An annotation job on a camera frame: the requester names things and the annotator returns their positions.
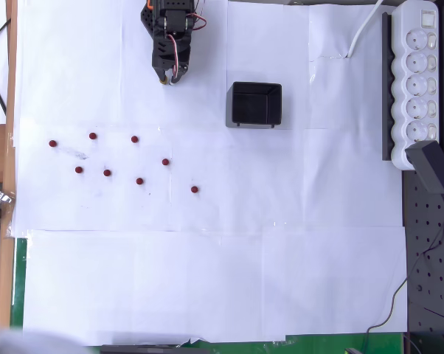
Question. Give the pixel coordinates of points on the wooden table edge strip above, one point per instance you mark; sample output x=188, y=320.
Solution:
x=11, y=92

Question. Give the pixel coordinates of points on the black power adapter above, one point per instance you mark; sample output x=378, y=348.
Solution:
x=428, y=166

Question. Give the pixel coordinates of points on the black pegboard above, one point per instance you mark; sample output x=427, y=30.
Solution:
x=432, y=276

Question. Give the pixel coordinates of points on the black open box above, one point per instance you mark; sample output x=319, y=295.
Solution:
x=275, y=107

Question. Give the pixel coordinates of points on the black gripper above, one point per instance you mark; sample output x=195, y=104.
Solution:
x=164, y=65

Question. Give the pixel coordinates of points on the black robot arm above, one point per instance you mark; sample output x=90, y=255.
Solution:
x=148, y=20

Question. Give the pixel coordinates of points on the white power strip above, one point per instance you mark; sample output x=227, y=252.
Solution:
x=415, y=22

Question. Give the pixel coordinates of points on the black flat device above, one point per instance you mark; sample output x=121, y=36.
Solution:
x=141, y=349

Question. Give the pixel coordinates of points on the green cutting mat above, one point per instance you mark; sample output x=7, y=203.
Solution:
x=19, y=280

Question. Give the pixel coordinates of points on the blurry grey object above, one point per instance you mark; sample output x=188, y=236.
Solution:
x=15, y=343

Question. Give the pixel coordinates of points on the metal clamp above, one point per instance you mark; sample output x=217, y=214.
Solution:
x=0, y=196

